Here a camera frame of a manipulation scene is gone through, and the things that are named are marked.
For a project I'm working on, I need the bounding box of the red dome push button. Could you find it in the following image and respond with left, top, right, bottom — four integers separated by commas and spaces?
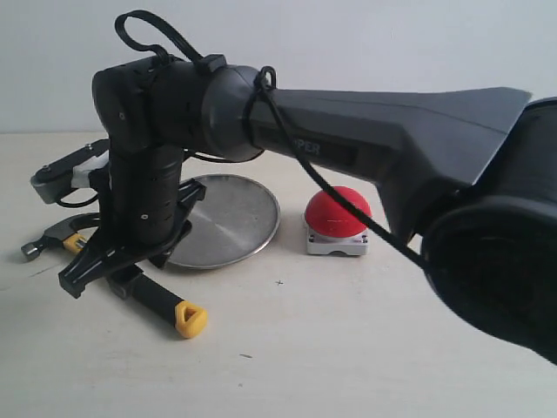
303, 191, 369, 257

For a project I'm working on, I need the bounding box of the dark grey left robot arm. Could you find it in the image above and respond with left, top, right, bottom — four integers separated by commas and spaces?
59, 55, 556, 361

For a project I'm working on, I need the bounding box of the round steel plate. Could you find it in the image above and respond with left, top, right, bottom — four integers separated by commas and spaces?
168, 174, 280, 270

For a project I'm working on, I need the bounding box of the black yellow claw hammer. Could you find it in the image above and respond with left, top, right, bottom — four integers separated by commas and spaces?
21, 212, 207, 339

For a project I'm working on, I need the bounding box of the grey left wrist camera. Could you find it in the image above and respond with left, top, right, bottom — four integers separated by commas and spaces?
30, 138, 109, 205

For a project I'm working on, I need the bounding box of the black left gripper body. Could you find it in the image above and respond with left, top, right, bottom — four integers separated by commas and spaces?
89, 145, 205, 269

